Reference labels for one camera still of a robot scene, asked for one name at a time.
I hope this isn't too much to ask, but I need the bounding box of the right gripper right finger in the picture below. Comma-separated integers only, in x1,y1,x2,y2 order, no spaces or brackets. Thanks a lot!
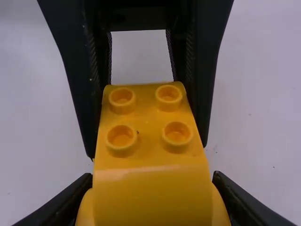
211,170,301,226

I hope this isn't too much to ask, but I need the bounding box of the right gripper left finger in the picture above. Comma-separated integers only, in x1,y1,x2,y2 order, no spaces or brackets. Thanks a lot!
14,173,94,226

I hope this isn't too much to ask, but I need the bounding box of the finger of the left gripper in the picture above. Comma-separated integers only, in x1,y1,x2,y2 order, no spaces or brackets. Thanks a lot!
166,0,232,148
36,0,112,163

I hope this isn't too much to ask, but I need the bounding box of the yellow toy car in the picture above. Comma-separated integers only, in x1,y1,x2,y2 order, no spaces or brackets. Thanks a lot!
75,81,230,226

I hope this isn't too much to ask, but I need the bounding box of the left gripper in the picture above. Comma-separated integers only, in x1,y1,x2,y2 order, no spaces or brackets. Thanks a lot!
98,0,196,32

